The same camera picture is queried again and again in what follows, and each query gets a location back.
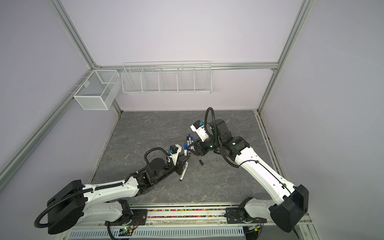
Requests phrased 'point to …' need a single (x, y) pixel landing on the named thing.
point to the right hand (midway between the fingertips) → (191, 147)
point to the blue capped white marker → (190, 139)
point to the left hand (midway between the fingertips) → (188, 156)
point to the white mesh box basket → (98, 91)
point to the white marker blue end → (185, 148)
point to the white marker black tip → (188, 141)
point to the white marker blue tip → (192, 139)
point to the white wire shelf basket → (170, 77)
